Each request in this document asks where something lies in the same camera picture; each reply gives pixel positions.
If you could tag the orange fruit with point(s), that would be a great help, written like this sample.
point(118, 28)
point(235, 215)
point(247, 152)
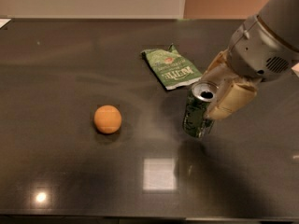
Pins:
point(107, 119)

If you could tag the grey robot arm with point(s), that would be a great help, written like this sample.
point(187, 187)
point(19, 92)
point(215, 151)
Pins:
point(282, 18)

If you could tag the green jalapeno chip bag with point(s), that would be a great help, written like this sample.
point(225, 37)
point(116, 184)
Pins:
point(170, 67)

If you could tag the green soda can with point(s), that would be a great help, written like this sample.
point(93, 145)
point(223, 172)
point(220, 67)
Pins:
point(200, 96)

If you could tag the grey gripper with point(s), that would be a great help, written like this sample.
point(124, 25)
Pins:
point(260, 51)

